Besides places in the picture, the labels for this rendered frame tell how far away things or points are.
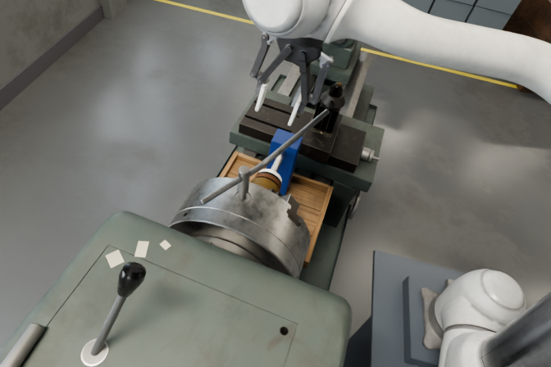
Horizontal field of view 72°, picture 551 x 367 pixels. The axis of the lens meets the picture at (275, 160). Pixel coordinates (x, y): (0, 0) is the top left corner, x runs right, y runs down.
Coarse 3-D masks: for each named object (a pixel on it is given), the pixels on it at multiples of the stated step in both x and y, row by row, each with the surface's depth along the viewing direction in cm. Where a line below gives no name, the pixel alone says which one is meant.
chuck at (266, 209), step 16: (192, 192) 86; (208, 192) 80; (256, 192) 79; (224, 208) 76; (240, 208) 76; (256, 208) 77; (272, 208) 78; (288, 208) 81; (272, 224) 76; (288, 224) 79; (304, 224) 83; (288, 240) 77; (304, 240) 83; (304, 256) 84
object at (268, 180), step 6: (258, 174) 99; (264, 174) 98; (270, 174) 98; (252, 180) 98; (258, 180) 96; (264, 180) 96; (270, 180) 97; (276, 180) 98; (264, 186) 95; (270, 186) 96; (276, 186) 97; (276, 192) 97
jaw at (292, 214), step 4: (272, 188) 93; (272, 192) 92; (280, 196) 90; (284, 196) 87; (288, 196) 85; (292, 196) 86; (288, 200) 84; (292, 200) 85; (292, 204) 85; (296, 204) 86; (292, 208) 85; (296, 208) 86; (288, 212) 81; (292, 212) 82; (296, 212) 85; (288, 216) 81; (292, 216) 82; (296, 216) 83; (292, 220) 81; (296, 220) 82; (296, 224) 82
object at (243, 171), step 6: (240, 168) 72; (246, 168) 72; (240, 174) 71; (246, 174) 71; (246, 180) 73; (240, 186) 74; (246, 186) 74; (240, 192) 75; (246, 192) 75; (240, 198) 77; (246, 198) 78
